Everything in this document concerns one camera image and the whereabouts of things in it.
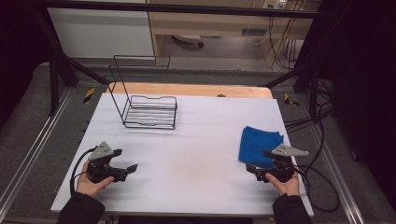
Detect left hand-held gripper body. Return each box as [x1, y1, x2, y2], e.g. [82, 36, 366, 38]
[86, 141, 119, 184]

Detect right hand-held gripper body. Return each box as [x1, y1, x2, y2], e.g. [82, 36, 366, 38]
[263, 143, 310, 184]

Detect blue towel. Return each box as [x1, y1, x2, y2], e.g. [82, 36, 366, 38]
[237, 125, 285, 169]

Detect black wire rack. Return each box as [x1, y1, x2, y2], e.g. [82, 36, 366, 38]
[108, 54, 178, 131]

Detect person's right hand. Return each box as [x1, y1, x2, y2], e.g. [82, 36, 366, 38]
[264, 172, 301, 197]

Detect person's left hand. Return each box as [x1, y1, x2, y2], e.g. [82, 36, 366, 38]
[76, 169, 116, 199]

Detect yellow black tape strip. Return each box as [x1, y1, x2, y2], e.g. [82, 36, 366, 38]
[82, 87, 96, 105]
[283, 92, 301, 107]

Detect wooden table board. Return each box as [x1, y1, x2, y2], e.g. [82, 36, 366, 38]
[106, 81, 275, 100]

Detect dark curtain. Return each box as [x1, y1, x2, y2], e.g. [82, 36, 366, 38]
[0, 0, 52, 127]
[303, 0, 396, 216]

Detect white cabinet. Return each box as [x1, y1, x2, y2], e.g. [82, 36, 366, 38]
[46, 7, 156, 59]

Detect white device under desk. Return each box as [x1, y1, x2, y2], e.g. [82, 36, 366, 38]
[172, 34, 205, 49]

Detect light wooden desk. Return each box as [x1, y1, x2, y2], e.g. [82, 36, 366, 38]
[146, 0, 322, 69]

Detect white power strip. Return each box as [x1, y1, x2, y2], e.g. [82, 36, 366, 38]
[262, 0, 288, 10]

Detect left hand-held gripper black cable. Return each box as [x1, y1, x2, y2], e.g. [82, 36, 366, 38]
[69, 146, 98, 196]

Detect hand-held gripper black cable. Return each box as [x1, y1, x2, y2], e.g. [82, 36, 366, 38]
[69, 146, 98, 196]
[290, 163, 341, 214]

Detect right hand-held gripper black cable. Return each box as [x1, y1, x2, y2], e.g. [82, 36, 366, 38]
[290, 163, 341, 214]

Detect bundle of black floor cables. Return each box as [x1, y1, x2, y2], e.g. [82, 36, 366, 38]
[283, 78, 335, 133]

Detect aluminium floor rail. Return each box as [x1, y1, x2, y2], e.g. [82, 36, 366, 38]
[0, 88, 75, 213]
[309, 122, 366, 224]

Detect black metal frame strut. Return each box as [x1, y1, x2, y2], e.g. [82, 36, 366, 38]
[262, 46, 321, 120]
[32, 6, 110, 118]

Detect hanging desk cables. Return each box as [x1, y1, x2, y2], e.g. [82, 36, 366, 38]
[266, 16, 302, 70]

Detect black metal frame crossbar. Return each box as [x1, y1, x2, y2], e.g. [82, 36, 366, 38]
[31, 0, 323, 20]

